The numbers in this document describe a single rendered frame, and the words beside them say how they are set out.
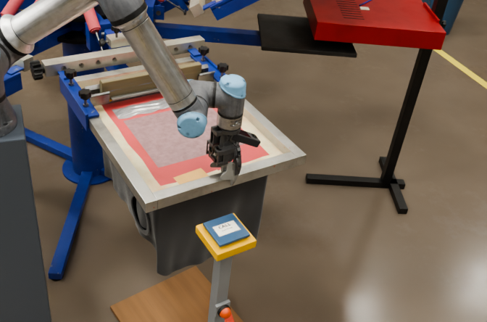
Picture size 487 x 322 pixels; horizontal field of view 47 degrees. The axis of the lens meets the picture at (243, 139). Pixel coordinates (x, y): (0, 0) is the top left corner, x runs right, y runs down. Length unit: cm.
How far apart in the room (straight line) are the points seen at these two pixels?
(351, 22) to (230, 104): 125
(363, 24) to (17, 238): 175
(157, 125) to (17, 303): 74
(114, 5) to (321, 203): 220
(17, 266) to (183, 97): 78
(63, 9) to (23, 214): 60
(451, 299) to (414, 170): 104
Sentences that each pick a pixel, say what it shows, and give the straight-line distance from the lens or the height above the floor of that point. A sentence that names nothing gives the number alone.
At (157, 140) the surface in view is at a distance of 198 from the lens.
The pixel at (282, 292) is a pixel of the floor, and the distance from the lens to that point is 279.
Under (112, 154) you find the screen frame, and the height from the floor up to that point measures 99.
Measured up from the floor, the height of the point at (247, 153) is 96.
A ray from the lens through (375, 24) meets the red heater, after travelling 275.
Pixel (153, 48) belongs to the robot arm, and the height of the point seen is 148.
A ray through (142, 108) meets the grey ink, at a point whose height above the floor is 96.
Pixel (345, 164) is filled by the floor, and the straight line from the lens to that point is 365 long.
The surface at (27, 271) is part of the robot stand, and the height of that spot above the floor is 71.
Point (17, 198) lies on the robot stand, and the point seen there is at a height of 101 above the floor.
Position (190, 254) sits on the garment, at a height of 58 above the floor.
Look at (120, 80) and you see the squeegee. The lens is 212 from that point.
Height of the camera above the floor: 209
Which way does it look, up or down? 34 degrees down
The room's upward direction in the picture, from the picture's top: 7 degrees clockwise
